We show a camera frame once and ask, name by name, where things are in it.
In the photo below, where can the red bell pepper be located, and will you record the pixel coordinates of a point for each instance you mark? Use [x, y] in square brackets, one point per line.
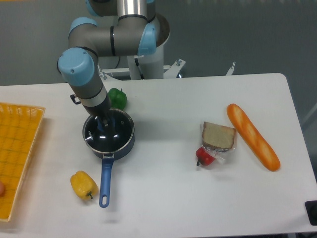
[203, 158]

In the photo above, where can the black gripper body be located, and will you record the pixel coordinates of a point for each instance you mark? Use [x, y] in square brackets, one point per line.
[99, 110]

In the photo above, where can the blue saucepan with handle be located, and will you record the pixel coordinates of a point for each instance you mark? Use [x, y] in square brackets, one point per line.
[108, 160]

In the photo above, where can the glass pot lid blue knob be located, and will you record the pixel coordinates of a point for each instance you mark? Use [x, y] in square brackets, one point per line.
[107, 139]

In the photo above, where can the wrapped bread slice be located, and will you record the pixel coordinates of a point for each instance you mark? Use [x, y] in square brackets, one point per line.
[218, 141]

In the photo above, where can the black device at table edge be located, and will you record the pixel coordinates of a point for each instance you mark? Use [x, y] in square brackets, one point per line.
[311, 209]

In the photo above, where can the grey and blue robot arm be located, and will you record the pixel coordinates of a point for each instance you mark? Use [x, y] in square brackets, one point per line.
[134, 35]

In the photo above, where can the yellow woven basket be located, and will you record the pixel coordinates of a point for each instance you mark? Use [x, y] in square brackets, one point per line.
[19, 126]

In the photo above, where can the green bell pepper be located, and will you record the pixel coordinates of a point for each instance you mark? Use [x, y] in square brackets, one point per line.
[118, 98]

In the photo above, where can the yellow bell pepper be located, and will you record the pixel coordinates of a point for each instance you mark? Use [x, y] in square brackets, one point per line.
[83, 185]

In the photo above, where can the orange baguette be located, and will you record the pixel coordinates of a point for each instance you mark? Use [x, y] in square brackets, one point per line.
[259, 146]

